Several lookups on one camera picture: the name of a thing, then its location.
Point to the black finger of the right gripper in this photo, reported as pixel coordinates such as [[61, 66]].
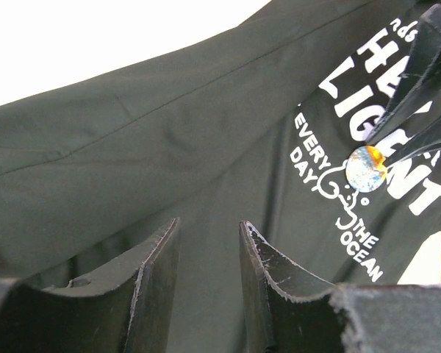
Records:
[[421, 79], [427, 140]]

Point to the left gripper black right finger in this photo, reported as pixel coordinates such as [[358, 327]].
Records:
[[289, 309]]

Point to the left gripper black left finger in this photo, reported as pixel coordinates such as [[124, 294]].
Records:
[[122, 306]]

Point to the black printed t-shirt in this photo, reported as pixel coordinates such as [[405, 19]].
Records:
[[252, 124]]

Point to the round iridescent brooch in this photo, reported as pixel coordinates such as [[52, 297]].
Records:
[[365, 170]]

